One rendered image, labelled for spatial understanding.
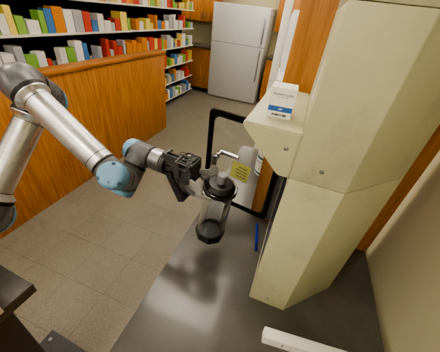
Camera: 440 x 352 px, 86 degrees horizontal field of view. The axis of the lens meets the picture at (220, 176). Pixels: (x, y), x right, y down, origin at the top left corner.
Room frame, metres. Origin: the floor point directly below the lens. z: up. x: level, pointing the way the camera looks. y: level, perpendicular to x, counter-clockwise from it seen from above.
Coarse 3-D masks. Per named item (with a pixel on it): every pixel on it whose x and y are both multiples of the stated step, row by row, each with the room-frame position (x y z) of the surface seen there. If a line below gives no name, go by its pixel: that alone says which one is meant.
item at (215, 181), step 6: (222, 174) 0.56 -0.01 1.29; (210, 180) 0.56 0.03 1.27; (216, 180) 0.57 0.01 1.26; (222, 180) 0.55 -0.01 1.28; (228, 180) 0.58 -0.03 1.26; (210, 186) 0.54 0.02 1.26; (216, 186) 0.54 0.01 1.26; (222, 186) 0.55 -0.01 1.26; (228, 186) 0.55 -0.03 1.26; (234, 186) 0.56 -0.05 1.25; (216, 192) 0.53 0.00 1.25; (222, 192) 0.53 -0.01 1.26; (228, 192) 0.53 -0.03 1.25
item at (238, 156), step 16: (224, 128) 0.81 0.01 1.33; (240, 128) 0.78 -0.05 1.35; (224, 144) 0.81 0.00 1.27; (240, 144) 0.78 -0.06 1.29; (224, 160) 0.80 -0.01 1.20; (240, 160) 0.77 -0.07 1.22; (256, 160) 0.75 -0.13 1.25; (240, 176) 0.77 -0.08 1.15; (256, 176) 0.74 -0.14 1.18; (240, 192) 0.76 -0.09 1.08; (256, 192) 0.74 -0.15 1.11; (256, 208) 0.73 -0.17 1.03
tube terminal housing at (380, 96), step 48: (336, 48) 0.41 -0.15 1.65; (384, 48) 0.39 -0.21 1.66; (432, 48) 0.39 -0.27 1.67; (336, 96) 0.40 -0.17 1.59; (384, 96) 0.38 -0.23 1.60; (432, 96) 0.43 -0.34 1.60; (336, 144) 0.39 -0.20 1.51; (384, 144) 0.40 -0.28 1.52; (288, 192) 0.41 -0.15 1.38; (336, 192) 0.38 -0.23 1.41; (384, 192) 0.45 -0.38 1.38; (288, 240) 0.39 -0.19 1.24; (336, 240) 0.41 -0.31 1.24; (288, 288) 0.38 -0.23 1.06
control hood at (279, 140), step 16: (304, 96) 0.67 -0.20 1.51; (256, 112) 0.49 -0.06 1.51; (304, 112) 0.53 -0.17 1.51; (256, 128) 0.43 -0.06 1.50; (272, 128) 0.43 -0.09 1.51; (288, 128) 0.43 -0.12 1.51; (304, 128) 0.45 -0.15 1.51; (256, 144) 0.43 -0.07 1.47; (272, 144) 0.42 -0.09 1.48; (288, 144) 0.41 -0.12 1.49; (272, 160) 0.42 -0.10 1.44; (288, 160) 0.41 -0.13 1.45; (288, 176) 0.41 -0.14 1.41
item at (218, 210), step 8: (208, 192) 0.53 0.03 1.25; (208, 200) 0.53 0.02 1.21; (216, 200) 0.51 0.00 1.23; (208, 208) 0.53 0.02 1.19; (216, 208) 0.52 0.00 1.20; (224, 208) 0.53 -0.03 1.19; (200, 216) 0.55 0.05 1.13; (208, 216) 0.53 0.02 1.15; (216, 216) 0.52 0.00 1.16; (224, 216) 0.54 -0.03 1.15; (200, 224) 0.54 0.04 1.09; (208, 224) 0.53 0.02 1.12; (216, 224) 0.53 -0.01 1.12; (224, 224) 0.55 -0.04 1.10; (200, 232) 0.54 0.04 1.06; (208, 232) 0.53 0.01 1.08; (216, 232) 0.53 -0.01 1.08
